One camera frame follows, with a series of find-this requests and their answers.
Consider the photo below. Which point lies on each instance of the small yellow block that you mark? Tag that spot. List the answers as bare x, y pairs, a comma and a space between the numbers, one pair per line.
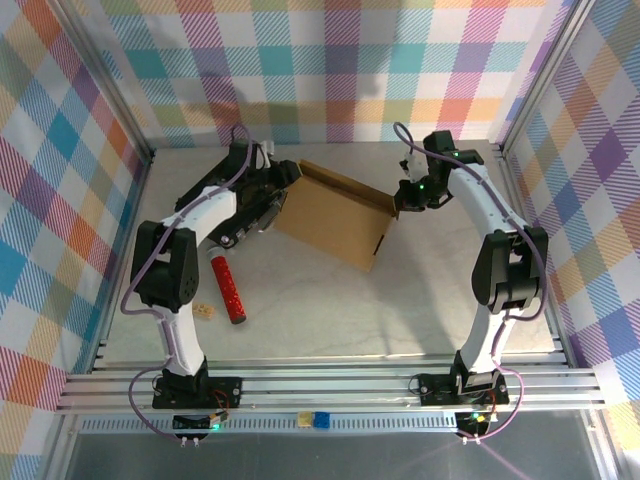
304, 419

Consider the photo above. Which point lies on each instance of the small blue block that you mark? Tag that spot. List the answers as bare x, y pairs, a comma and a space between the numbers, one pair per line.
321, 420

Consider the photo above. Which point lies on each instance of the brown cardboard box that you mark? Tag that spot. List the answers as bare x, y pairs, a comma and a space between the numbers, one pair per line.
330, 220

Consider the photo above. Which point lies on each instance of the red glitter cylinder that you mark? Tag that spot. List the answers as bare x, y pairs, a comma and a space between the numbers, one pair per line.
230, 292

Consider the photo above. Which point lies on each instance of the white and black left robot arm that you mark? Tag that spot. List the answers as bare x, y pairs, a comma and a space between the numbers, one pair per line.
165, 275

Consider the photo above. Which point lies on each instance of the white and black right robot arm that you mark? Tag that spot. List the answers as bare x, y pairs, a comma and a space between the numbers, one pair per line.
507, 270

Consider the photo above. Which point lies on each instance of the aluminium mounting rail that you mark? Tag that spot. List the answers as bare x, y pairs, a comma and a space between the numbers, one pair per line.
325, 387

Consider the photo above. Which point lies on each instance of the aluminium frame post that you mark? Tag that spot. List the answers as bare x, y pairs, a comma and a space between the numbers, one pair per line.
545, 75
106, 75

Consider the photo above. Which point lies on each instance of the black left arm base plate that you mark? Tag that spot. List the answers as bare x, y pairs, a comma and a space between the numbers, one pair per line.
227, 390

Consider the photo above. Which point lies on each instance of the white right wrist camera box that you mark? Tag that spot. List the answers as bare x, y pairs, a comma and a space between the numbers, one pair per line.
412, 164

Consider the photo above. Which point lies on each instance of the small wooden block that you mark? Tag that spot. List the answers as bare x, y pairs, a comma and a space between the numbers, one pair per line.
205, 311

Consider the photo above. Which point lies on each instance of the aluminium side rail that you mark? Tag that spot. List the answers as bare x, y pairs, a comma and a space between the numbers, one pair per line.
137, 195
517, 195

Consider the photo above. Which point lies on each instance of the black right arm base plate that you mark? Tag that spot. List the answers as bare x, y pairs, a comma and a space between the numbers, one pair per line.
435, 390

